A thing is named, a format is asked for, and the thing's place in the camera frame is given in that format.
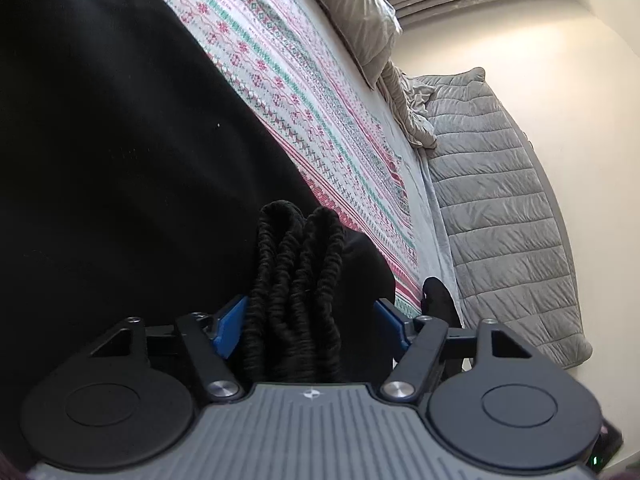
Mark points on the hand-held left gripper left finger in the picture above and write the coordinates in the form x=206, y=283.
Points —
x=230, y=327

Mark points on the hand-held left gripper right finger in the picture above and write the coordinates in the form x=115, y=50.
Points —
x=389, y=319

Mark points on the black pants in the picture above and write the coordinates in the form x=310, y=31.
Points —
x=125, y=160

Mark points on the grey quilted comforter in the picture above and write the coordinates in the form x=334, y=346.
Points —
x=500, y=210

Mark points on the crumpled light sheet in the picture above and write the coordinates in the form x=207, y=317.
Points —
x=412, y=105

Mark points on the beige pillow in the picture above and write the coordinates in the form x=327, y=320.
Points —
x=360, y=20

